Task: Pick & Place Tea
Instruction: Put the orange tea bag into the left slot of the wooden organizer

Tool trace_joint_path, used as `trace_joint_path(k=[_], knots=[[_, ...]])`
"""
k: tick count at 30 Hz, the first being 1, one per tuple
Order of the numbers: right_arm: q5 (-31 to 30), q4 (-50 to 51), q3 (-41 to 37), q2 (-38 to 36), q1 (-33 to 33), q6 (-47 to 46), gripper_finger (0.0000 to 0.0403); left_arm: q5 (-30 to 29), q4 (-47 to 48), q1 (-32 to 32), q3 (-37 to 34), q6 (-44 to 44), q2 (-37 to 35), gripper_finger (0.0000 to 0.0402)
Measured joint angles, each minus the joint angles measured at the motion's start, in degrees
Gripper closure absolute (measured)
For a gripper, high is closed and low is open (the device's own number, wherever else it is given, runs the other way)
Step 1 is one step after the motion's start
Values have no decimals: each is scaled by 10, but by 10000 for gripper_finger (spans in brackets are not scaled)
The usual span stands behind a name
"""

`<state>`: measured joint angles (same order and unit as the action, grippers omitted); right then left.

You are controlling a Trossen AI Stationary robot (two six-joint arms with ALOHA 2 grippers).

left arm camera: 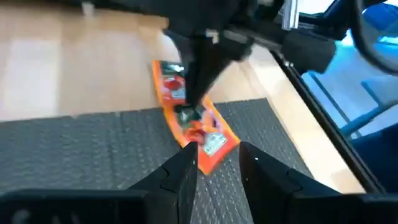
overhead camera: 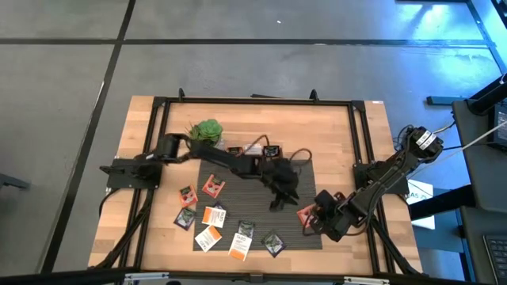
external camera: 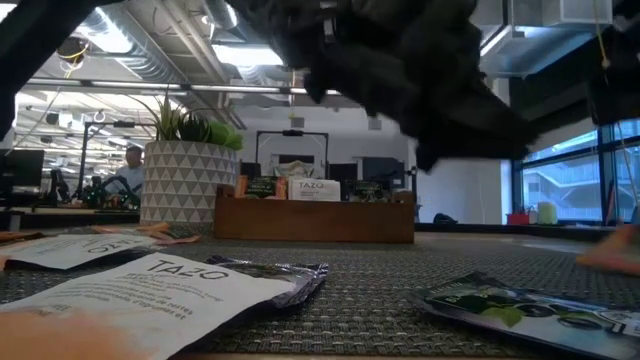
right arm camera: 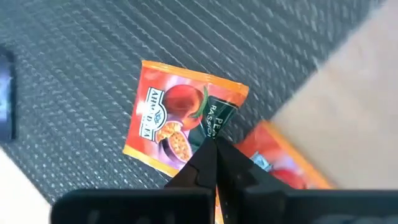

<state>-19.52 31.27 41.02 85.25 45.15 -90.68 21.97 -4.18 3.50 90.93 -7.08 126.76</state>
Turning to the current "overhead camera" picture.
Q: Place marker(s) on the white orange Tazo tea packet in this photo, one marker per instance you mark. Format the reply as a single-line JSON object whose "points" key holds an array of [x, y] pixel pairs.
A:
{"points": [[213, 217], [208, 238], [253, 149], [240, 247]]}

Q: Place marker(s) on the grey woven placemat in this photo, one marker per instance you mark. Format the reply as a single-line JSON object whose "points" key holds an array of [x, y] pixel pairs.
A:
{"points": [[253, 206]]}

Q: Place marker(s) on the black aluminium table frame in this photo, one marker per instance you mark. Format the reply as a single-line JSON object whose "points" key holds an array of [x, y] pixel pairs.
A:
{"points": [[257, 100]]}

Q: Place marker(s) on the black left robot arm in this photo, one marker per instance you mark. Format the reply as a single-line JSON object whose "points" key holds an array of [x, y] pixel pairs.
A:
{"points": [[222, 158]]}

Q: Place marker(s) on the dark blackcurrant Ahmad tea packet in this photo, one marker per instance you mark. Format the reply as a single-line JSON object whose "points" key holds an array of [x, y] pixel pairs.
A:
{"points": [[220, 204], [273, 244], [246, 229], [271, 151], [185, 219]]}

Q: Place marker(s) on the black keyboard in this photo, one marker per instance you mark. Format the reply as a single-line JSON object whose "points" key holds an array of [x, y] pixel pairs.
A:
{"points": [[497, 257]]}

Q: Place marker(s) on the white sign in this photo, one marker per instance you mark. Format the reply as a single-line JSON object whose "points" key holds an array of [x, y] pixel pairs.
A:
{"points": [[421, 189]]}

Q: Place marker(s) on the black pole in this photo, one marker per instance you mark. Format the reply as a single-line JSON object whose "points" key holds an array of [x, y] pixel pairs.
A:
{"points": [[487, 97]]}

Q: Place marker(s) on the wooden tea organiser box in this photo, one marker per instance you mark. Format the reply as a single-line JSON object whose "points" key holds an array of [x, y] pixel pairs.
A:
{"points": [[226, 151]]}

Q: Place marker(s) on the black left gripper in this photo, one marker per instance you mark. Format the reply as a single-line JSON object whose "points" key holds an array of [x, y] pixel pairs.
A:
{"points": [[279, 178]]}

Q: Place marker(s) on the grey chair base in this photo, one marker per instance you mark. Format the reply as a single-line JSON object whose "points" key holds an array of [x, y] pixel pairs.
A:
{"points": [[12, 181]]}

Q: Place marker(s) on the black camera rig beam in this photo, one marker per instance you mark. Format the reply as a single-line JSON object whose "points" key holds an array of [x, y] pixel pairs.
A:
{"points": [[79, 277]]}

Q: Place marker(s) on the succulent in triangle-patterned pot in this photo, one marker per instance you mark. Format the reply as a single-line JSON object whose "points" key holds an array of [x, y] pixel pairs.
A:
{"points": [[208, 130]]}

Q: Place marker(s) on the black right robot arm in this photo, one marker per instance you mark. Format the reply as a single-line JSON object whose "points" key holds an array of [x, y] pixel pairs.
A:
{"points": [[388, 174]]}

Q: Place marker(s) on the dark grey desk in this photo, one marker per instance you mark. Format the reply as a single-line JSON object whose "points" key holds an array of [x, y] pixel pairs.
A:
{"points": [[475, 245], [475, 158]]}

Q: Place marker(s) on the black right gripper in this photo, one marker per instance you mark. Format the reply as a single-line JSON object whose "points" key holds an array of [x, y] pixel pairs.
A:
{"points": [[334, 217]]}

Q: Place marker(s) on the teal floor bar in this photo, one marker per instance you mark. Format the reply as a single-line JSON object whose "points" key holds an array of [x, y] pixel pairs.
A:
{"points": [[443, 100]]}

